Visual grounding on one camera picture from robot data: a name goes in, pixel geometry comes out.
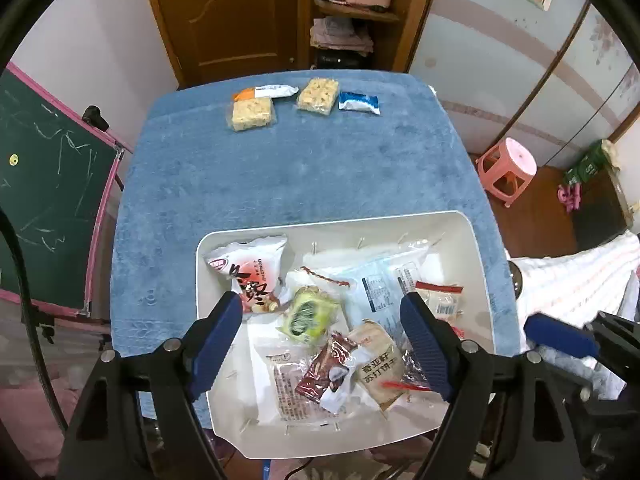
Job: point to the green snack packet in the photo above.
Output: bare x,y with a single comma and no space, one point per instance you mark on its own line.
307,316

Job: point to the light sliding wardrobe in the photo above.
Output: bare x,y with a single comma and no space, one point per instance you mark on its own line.
500,60

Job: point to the blue white snack packet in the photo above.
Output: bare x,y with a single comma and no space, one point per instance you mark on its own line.
360,102

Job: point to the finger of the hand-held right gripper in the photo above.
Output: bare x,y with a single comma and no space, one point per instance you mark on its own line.
560,337

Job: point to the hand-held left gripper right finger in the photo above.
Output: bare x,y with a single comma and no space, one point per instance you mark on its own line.
425,345

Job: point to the large white blue packet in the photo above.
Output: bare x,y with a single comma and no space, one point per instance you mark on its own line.
380,285

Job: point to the pink toy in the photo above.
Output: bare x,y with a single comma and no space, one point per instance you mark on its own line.
570,197

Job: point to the white red snack packet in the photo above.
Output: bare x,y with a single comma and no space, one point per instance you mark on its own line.
250,265

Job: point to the clear red wrapper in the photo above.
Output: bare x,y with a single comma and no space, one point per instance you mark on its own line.
417,385

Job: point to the brown paper cracker packet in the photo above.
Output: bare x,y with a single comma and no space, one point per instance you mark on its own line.
380,360

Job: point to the white plastic bin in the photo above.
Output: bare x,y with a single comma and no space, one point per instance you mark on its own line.
450,240

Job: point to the green box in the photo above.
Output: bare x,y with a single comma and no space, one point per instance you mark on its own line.
590,162

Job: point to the wooden shelf cabinet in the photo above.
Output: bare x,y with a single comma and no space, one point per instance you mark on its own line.
415,10

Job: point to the pink plastic stool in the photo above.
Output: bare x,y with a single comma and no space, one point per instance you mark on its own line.
507,162

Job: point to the orange white snack packet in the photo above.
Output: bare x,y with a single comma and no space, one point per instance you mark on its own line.
265,92

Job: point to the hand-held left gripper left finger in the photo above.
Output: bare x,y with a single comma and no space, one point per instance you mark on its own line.
217,345

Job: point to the black object on shelf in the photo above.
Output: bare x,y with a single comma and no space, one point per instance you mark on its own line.
342,59

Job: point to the dark wooden cabinet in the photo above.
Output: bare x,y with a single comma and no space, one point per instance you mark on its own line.
600,210

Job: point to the green chalkboard with pink frame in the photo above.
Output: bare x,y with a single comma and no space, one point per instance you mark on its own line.
45,185

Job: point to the black clamp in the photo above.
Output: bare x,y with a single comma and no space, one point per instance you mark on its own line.
96,117

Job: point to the clear packet with white label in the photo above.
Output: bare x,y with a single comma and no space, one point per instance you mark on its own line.
287,395

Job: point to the wooden door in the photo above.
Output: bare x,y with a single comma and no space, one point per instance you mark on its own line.
225,20

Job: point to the dark red snack packet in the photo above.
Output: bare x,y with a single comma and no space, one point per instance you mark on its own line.
320,375

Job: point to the white striped blanket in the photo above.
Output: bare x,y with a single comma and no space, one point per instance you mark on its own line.
565,280

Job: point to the clear rice cracker packet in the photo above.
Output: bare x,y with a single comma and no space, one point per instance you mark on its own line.
254,114
318,96

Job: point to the blue towel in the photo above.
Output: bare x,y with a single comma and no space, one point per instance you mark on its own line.
300,170

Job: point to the small clear packet red strip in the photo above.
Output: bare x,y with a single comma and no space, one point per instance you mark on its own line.
440,300

